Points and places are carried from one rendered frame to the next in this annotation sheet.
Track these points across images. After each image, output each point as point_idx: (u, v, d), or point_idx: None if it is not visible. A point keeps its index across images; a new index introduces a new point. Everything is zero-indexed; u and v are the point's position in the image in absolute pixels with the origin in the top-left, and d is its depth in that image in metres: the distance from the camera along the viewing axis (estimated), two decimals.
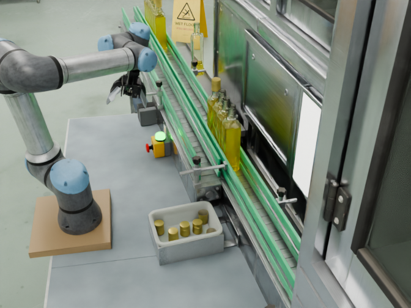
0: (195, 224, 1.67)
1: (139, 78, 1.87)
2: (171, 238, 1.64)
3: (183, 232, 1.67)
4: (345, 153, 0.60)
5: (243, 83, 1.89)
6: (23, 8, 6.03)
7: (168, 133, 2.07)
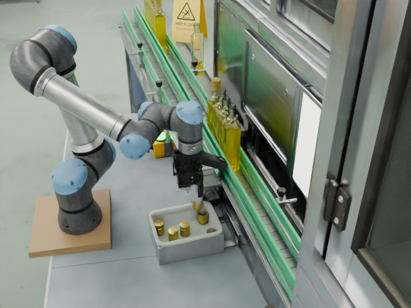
0: None
1: (201, 173, 1.52)
2: (171, 238, 1.64)
3: (183, 232, 1.67)
4: (345, 153, 0.60)
5: (243, 83, 1.89)
6: (23, 8, 6.03)
7: (168, 133, 2.07)
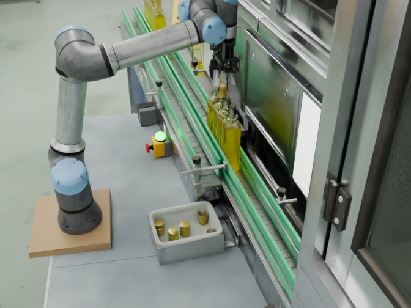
0: (225, 85, 1.75)
1: None
2: (171, 238, 1.64)
3: (183, 232, 1.67)
4: (345, 153, 0.60)
5: (243, 83, 1.89)
6: (23, 8, 6.03)
7: (168, 133, 2.07)
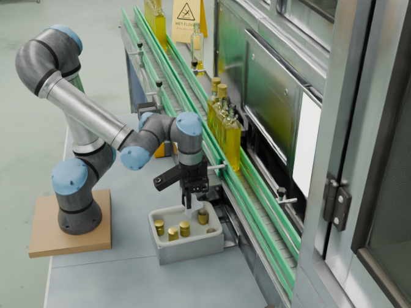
0: (225, 86, 1.75)
1: None
2: (171, 238, 1.64)
3: (183, 232, 1.67)
4: (345, 153, 0.60)
5: (243, 83, 1.89)
6: (23, 8, 6.03)
7: None
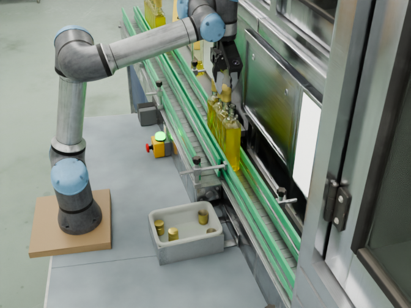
0: (225, 86, 1.75)
1: (217, 58, 1.62)
2: (171, 238, 1.64)
3: (230, 95, 1.71)
4: (345, 153, 0.60)
5: (243, 83, 1.89)
6: (23, 8, 6.03)
7: (168, 133, 2.07)
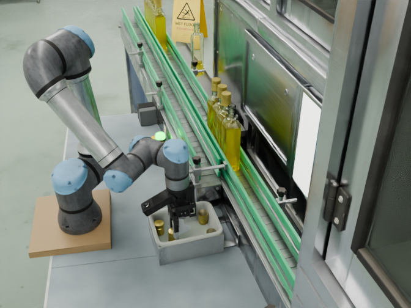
0: (225, 86, 1.75)
1: None
2: (171, 238, 1.64)
3: (230, 99, 1.72)
4: (345, 153, 0.60)
5: (243, 83, 1.89)
6: (23, 8, 6.03)
7: (168, 133, 2.07)
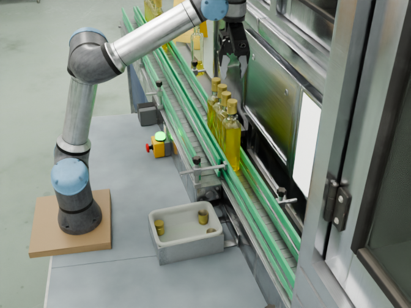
0: (225, 86, 1.75)
1: (224, 40, 1.53)
2: (236, 107, 1.67)
3: None
4: (345, 153, 0.60)
5: (243, 83, 1.89)
6: (23, 8, 6.03)
7: (168, 133, 2.07)
